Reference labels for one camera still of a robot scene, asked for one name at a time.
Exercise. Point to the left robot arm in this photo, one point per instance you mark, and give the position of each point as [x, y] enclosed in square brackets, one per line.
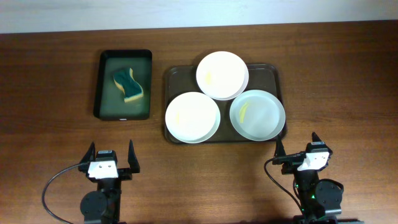
[102, 206]

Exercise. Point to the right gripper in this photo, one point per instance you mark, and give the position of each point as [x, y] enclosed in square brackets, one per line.
[291, 163]

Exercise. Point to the black water tray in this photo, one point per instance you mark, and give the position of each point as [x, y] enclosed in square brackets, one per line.
[109, 102]

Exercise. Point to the white plate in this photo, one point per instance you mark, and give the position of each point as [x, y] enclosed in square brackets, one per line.
[192, 117]
[222, 75]

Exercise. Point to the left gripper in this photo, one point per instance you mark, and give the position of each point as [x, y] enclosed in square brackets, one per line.
[126, 175]

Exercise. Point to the green yellow sponge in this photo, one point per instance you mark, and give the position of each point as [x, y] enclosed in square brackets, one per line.
[125, 82]

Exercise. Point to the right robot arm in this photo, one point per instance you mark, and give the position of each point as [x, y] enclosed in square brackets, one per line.
[319, 200]

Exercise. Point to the white plate top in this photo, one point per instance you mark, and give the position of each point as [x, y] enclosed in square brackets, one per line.
[222, 75]

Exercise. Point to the light blue plate right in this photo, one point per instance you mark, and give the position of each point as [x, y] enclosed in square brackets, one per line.
[257, 115]

